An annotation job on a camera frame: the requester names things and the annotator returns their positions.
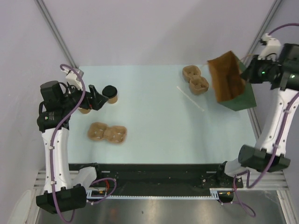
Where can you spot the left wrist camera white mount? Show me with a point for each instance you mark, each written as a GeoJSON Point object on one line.
{"type": "Point", "coordinates": [72, 78]}

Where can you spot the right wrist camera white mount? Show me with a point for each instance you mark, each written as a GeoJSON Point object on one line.
{"type": "Point", "coordinates": [272, 47]}

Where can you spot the stack of paper cups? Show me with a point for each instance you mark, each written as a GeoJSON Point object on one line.
{"type": "Point", "coordinates": [84, 111]}

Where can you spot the white wrapped straw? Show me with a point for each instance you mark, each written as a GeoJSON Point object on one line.
{"type": "Point", "coordinates": [190, 98]}

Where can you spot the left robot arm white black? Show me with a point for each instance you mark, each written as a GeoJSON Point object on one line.
{"type": "Point", "coordinates": [61, 193]}

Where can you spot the aluminium rail bottom right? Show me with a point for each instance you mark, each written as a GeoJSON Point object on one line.
{"type": "Point", "coordinates": [270, 181]}

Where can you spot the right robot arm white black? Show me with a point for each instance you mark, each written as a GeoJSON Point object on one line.
{"type": "Point", "coordinates": [281, 70]}

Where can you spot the green brown paper bag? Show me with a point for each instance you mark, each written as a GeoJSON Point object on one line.
{"type": "Point", "coordinates": [231, 91]}

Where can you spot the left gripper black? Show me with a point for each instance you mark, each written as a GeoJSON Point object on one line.
{"type": "Point", "coordinates": [96, 101]}

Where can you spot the left aluminium frame post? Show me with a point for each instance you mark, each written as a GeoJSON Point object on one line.
{"type": "Point", "coordinates": [55, 31]}

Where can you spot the brown pulp cup carrier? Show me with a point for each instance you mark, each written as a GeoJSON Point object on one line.
{"type": "Point", "coordinates": [112, 134]}
{"type": "Point", "coordinates": [197, 84]}

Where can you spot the black plastic cup lid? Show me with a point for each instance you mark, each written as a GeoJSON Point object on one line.
{"type": "Point", "coordinates": [109, 91]}

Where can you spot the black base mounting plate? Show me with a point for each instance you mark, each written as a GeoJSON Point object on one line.
{"type": "Point", "coordinates": [163, 180]}

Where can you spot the aluminium rail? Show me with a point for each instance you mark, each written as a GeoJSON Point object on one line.
{"type": "Point", "coordinates": [41, 176]}
{"type": "Point", "coordinates": [270, 181]}

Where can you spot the aluminium rail bottom left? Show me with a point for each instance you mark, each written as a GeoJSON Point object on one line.
{"type": "Point", "coordinates": [41, 176]}

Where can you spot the aluminium frame post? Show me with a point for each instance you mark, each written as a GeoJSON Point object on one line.
{"type": "Point", "coordinates": [55, 31]}
{"type": "Point", "coordinates": [263, 29]}

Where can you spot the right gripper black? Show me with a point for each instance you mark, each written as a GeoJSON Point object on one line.
{"type": "Point", "coordinates": [249, 73]}

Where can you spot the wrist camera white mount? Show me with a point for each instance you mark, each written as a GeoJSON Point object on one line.
{"type": "Point", "coordinates": [272, 47]}
{"type": "Point", "coordinates": [72, 78]}

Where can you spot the right aluminium frame post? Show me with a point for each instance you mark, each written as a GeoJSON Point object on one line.
{"type": "Point", "coordinates": [263, 29]}

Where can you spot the single brown paper cup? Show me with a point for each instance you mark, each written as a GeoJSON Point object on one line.
{"type": "Point", "coordinates": [113, 99]}

